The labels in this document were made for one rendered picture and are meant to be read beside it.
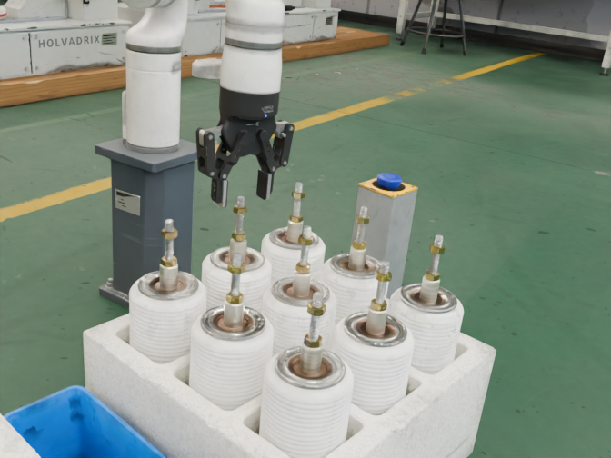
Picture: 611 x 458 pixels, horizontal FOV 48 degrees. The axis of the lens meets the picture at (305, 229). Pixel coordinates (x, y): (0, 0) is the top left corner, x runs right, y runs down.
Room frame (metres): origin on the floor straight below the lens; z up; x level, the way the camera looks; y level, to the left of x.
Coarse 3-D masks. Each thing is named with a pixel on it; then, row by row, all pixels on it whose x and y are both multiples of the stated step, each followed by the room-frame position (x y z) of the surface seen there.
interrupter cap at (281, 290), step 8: (280, 280) 0.80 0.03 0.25; (288, 280) 0.80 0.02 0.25; (312, 280) 0.81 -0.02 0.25; (272, 288) 0.77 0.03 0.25; (280, 288) 0.78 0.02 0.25; (288, 288) 0.79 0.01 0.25; (312, 288) 0.79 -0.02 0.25; (320, 288) 0.79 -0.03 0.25; (280, 296) 0.76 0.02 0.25; (288, 296) 0.76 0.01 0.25; (296, 296) 0.77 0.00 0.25; (304, 296) 0.77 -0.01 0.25; (312, 296) 0.77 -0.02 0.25; (328, 296) 0.77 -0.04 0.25; (288, 304) 0.74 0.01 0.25; (296, 304) 0.74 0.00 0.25; (304, 304) 0.74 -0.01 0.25
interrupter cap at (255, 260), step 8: (224, 248) 0.88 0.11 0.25; (248, 248) 0.89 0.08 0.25; (216, 256) 0.85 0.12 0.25; (224, 256) 0.86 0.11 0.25; (248, 256) 0.87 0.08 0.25; (256, 256) 0.86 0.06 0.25; (264, 256) 0.87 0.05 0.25; (216, 264) 0.83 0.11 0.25; (224, 264) 0.83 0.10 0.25; (248, 264) 0.84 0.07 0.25; (256, 264) 0.84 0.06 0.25
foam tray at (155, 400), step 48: (96, 336) 0.74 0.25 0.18; (96, 384) 0.73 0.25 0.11; (144, 384) 0.67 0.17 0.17; (432, 384) 0.71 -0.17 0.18; (480, 384) 0.78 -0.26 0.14; (144, 432) 0.67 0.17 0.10; (192, 432) 0.61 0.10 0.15; (240, 432) 0.59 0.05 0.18; (384, 432) 0.61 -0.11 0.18; (432, 432) 0.69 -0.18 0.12
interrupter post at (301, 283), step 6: (294, 276) 0.77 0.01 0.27; (300, 276) 0.77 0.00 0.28; (306, 276) 0.77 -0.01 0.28; (294, 282) 0.77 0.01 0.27; (300, 282) 0.77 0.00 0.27; (306, 282) 0.77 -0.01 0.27; (294, 288) 0.77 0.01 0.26; (300, 288) 0.77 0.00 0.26; (306, 288) 0.77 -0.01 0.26; (300, 294) 0.77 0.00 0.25; (306, 294) 0.77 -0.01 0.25
